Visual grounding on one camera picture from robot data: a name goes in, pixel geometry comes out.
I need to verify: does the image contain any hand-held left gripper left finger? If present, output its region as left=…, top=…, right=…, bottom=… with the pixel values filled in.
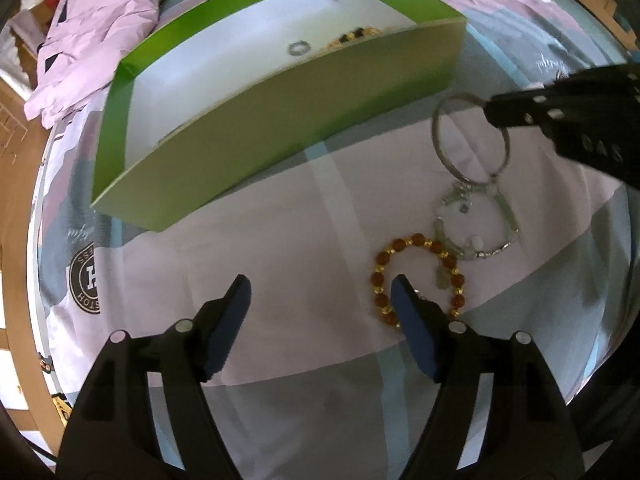
left=55, top=274, right=252, bottom=480

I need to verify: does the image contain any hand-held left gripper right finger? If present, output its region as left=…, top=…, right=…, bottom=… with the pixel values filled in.
left=390, top=274, right=586, bottom=480

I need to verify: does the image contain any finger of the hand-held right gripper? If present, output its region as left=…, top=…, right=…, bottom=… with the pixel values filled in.
left=545, top=62, right=640, bottom=120
left=484, top=89, right=640, bottom=186

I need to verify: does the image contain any amber bead bracelet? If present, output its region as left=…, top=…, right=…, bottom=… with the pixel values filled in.
left=371, top=232, right=467, bottom=331

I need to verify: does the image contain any silver bangle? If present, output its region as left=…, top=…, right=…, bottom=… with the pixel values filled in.
left=431, top=91, right=511, bottom=183

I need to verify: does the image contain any black and gold bead bracelet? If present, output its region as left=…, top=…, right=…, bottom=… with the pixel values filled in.
left=320, top=24, right=386, bottom=53

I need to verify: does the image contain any green cardboard box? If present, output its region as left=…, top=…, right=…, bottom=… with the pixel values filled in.
left=90, top=0, right=468, bottom=233

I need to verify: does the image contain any pink quilt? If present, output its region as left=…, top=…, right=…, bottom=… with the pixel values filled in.
left=24, top=0, right=163, bottom=128

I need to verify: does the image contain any pale green jade bracelet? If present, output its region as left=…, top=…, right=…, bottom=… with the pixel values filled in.
left=432, top=180, right=521, bottom=291

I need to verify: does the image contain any wooden bed frame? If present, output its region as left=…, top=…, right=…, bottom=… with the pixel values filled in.
left=0, top=75, right=66, bottom=431

